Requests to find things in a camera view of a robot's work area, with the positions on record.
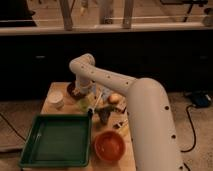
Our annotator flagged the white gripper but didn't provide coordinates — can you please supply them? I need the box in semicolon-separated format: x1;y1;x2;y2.
76;76;92;99

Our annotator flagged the white handled brush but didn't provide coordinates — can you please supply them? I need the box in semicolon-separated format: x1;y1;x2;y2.
87;92;102;118

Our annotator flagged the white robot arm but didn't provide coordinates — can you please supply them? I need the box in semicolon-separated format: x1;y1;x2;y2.
69;53;185;171

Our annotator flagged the white plastic cup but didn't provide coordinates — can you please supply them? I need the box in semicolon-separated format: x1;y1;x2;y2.
47;91;64;109

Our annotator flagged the dark maroon bowl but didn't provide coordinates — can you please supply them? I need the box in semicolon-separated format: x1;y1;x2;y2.
67;82;80;100

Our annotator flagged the light blue cloth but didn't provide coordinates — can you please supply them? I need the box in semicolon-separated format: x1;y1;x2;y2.
100;87;112;101

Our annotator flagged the brown rectangular box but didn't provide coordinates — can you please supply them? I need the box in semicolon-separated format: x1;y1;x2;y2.
117;99;126;113

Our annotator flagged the green plastic tray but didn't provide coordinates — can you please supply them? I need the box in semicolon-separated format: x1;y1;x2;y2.
19;114;92;168

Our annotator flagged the orange bowl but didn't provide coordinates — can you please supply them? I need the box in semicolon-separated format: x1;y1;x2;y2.
94;131;126;163

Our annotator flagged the dark blue floor device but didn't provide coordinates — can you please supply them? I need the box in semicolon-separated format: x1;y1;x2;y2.
189;92;212;108

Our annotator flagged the yellow handled utensil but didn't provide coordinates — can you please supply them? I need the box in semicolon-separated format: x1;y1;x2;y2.
119;124;129;137

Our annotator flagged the black floor cable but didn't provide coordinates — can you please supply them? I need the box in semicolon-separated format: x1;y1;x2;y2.
181;103;198;154

